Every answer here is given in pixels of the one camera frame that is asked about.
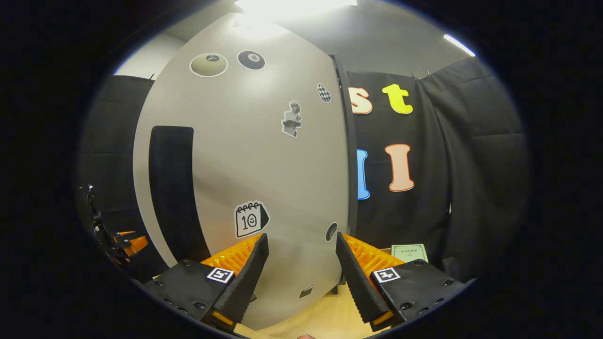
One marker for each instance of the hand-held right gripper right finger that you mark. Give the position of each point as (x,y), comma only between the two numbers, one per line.
(358,282)

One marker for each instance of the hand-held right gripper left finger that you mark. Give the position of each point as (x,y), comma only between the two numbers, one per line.
(245,282)

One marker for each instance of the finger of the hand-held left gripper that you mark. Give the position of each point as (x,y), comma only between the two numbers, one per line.
(126,233)
(136,246)

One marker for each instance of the light grey cabinet door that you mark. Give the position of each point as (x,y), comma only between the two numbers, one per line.
(264,165)

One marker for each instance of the grey cabinet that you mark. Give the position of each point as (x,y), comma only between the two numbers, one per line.
(351,141)

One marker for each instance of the green book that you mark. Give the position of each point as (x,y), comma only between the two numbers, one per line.
(410,252)

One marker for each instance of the black backdrop cloth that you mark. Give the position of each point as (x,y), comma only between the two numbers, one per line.
(471,165)

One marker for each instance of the narrow ceiling light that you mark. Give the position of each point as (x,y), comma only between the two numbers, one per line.
(459,44)

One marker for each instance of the large ceiling light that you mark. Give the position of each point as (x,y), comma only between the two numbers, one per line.
(292,7)

